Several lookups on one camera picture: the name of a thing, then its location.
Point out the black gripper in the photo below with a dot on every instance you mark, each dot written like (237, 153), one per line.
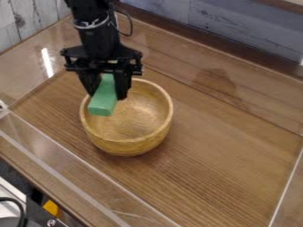
(101, 52)

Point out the green rectangular block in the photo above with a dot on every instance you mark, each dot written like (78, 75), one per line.
(104, 99)

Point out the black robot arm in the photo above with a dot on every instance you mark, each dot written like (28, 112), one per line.
(93, 13)

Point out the brown wooden bowl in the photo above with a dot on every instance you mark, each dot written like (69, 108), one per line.
(139, 124)

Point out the yellow and black device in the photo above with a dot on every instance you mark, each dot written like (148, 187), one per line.
(56, 211)

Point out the clear acrylic tray wall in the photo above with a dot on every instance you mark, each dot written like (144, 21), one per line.
(85, 193)

